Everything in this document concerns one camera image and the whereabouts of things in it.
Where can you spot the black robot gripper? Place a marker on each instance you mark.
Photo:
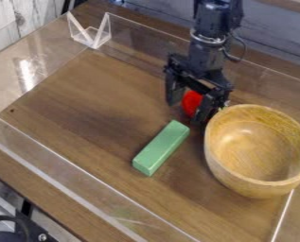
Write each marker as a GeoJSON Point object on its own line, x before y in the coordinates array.
{"type": "Point", "coordinates": [198, 71]}

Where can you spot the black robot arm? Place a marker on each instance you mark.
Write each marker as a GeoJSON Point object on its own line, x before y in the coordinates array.
{"type": "Point", "coordinates": [217, 17]}

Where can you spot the wooden bowl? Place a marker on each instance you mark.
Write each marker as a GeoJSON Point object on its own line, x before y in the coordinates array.
{"type": "Point", "coordinates": [252, 150]}

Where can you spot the black metal clamp base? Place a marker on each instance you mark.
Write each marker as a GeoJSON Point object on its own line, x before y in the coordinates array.
{"type": "Point", "coordinates": [27, 231]}

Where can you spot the green rectangular block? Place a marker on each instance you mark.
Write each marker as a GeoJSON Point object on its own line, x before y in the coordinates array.
{"type": "Point", "coordinates": [159, 148]}

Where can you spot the clear acrylic enclosure wall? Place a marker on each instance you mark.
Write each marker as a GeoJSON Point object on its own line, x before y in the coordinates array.
{"type": "Point", "coordinates": [81, 109]}

